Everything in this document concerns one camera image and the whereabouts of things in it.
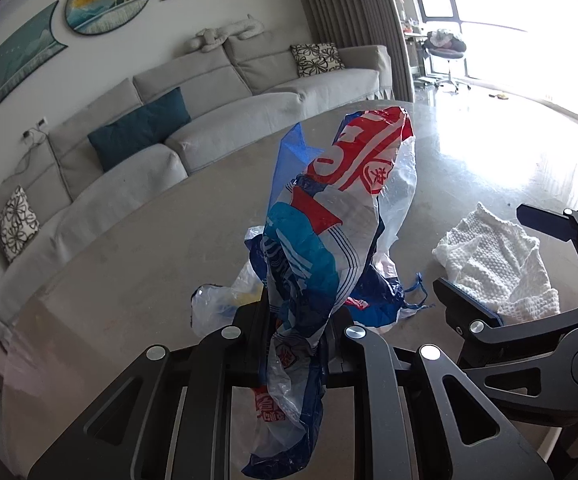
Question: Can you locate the white knotted plush toy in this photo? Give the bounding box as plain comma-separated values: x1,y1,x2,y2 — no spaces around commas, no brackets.
185,17,276,56

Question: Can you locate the white paper towel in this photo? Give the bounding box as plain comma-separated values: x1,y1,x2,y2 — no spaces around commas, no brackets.
431,201,560,325

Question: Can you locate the white desk shelf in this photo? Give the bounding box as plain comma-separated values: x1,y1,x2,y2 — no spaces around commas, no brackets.
394,0,432,91

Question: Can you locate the red blue printed plastic bag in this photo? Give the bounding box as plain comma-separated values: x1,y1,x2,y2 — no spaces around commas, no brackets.
241,106,427,478

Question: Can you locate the pile of clothes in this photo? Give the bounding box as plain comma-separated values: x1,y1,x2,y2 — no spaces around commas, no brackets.
428,29,464,48

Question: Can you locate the black white floral pillow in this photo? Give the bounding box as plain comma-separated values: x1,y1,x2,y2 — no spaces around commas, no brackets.
289,41,347,79
0,186,41,263

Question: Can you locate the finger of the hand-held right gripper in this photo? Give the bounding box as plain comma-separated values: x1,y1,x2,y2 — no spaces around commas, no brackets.
433,280,578,348
516,202,578,272

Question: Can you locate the beige pleated curtain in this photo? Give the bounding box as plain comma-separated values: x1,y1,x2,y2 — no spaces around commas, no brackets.
286,0,416,103

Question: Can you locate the grey fabric sofa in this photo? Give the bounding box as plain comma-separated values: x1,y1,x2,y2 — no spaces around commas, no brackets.
0,42,395,356

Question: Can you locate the black swivel chair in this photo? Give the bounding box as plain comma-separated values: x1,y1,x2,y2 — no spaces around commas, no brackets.
421,27,472,93

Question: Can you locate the large teal pillow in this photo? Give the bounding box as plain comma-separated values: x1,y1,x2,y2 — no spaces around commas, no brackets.
87,87,192,173

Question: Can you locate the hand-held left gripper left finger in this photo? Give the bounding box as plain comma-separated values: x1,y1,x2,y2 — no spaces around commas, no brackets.
26,304,272,480

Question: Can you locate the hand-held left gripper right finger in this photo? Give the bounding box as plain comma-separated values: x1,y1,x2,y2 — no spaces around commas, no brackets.
325,307,554,480

